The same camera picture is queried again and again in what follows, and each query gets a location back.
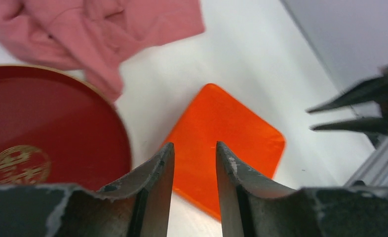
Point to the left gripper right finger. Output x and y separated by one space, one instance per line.
253 205

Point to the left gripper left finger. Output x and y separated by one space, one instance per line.
135 205

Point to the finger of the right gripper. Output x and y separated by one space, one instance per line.
369 125
372 89

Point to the orange box lid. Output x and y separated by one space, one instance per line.
212 116

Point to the round dark red plate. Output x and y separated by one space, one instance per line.
57 129

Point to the pink cloth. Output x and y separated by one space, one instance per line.
95 36

